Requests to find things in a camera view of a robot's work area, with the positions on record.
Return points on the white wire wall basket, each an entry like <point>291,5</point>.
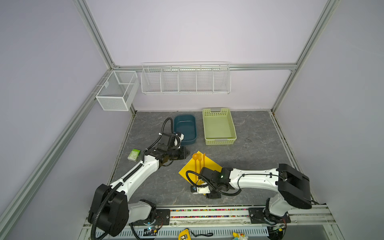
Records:
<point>160,78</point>

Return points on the small green box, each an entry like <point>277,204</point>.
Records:
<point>134,155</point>

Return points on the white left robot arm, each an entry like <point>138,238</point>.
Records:
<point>111,210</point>

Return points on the orange plastic spoon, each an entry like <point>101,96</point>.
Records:
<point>196,158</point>

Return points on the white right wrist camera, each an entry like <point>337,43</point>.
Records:
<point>200,190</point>

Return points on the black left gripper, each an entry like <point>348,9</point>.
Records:
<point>183,155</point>

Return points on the yellow handheld device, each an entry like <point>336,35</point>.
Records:
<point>185,235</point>

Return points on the yellow paper napkin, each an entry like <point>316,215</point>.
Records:
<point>190,166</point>

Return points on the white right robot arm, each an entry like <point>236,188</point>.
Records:
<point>292,189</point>

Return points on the white mesh wall box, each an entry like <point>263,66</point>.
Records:
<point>118,91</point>

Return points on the light green perforated basket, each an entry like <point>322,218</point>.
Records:
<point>219,128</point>

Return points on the dark teal plastic tub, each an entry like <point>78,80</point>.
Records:
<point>186,124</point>

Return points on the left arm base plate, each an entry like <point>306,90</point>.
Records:
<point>158,217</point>

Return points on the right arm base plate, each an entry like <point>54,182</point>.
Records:
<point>260,215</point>

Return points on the yellow white toy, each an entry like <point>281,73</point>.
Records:
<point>240,236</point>

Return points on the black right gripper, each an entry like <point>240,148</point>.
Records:
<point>214,195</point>

